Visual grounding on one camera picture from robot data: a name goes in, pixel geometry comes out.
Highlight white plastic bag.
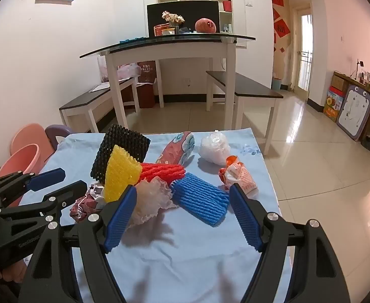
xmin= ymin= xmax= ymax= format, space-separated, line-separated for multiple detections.
xmin=199 ymin=130 xmax=231 ymax=166

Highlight red foam fruit net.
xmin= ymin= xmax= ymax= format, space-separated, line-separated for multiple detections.
xmin=137 ymin=162 xmax=186 ymax=185

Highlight clear plastic bag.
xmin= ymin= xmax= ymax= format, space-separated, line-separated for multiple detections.
xmin=98 ymin=55 xmax=141 ymax=83

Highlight pink plastic bucket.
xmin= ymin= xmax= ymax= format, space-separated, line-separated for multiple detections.
xmin=0 ymin=143 xmax=43 ymax=209

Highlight white paper sheet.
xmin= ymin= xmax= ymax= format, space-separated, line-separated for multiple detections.
xmin=88 ymin=82 xmax=110 ymax=93

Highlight wooden desk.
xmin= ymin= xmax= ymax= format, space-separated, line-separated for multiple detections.
xmin=332 ymin=71 xmax=370 ymax=98

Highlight white balcony door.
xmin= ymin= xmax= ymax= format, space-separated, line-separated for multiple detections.
xmin=290 ymin=5 xmax=313 ymax=102

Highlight red box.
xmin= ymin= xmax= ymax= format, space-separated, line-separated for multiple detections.
xmin=154 ymin=23 xmax=176 ymax=37

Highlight crumpled dark red wrapper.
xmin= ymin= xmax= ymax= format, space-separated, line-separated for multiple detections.
xmin=69 ymin=183 xmax=106 ymax=224

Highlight purple framed drawing board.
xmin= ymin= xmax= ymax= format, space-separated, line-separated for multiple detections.
xmin=336 ymin=84 xmax=370 ymax=142

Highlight light blue cloth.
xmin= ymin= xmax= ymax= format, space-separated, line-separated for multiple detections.
xmin=17 ymin=128 xmax=294 ymax=303

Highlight black foam fruit net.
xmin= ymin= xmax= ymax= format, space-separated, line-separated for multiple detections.
xmin=90 ymin=124 xmax=151 ymax=185

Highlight dried flower bouquet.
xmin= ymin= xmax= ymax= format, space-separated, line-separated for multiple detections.
xmin=161 ymin=11 xmax=185 ymax=34

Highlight white bench with dark seat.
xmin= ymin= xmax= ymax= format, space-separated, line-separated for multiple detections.
xmin=59 ymin=77 xmax=141 ymax=133
xmin=205 ymin=70 xmax=284 ymax=155

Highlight red diamond paper decoration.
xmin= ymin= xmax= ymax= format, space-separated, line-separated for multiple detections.
xmin=274 ymin=19 xmax=291 ymax=40

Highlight red printed snack packet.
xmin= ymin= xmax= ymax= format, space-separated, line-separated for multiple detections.
xmin=156 ymin=131 xmax=195 ymax=167

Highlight yellow foam fruit net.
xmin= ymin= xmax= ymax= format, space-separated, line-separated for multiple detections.
xmin=104 ymin=144 xmax=143 ymax=203

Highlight printed cardboard fruit box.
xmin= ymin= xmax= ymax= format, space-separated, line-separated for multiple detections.
xmin=323 ymin=85 xmax=348 ymax=122

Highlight dark red carton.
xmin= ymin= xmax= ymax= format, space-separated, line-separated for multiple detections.
xmin=137 ymin=61 xmax=158 ymax=108

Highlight white glass-topped dining table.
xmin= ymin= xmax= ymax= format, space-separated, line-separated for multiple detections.
xmin=79 ymin=33 xmax=256 ymax=130

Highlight white foam fruit net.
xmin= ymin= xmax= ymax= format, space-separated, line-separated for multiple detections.
xmin=130 ymin=177 xmax=179 ymax=226

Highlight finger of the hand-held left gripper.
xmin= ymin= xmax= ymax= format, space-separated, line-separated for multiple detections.
xmin=0 ymin=180 xmax=88 ymax=228
xmin=0 ymin=168 xmax=66 ymax=209

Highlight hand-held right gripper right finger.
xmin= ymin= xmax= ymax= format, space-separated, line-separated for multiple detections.
xmin=228 ymin=183 xmax=354 ymax=303

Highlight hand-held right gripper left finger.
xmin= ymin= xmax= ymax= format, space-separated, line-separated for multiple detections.
xmin=21 ymin=185 xmax=138 ymax=303

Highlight blue foam fruit net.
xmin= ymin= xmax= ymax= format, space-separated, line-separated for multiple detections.
xmin=170 ymin=173 xmax=230 ymax=227

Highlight pink plastic chair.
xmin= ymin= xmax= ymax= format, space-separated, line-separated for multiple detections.
xmin=10 ymin=123 xmax=54 ymax=165

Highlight orange and pink wrapper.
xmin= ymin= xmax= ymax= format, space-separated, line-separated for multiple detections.
xmin=218 ymin=156 xmax=257 ymax=195

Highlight red round cushion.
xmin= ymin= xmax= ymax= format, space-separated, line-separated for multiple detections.
xmin=195 ymin=18 xmax=217 ymax=34

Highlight person's left hand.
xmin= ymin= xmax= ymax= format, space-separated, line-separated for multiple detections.
xmin=0 ymin=257 xmax=28 ymax=286

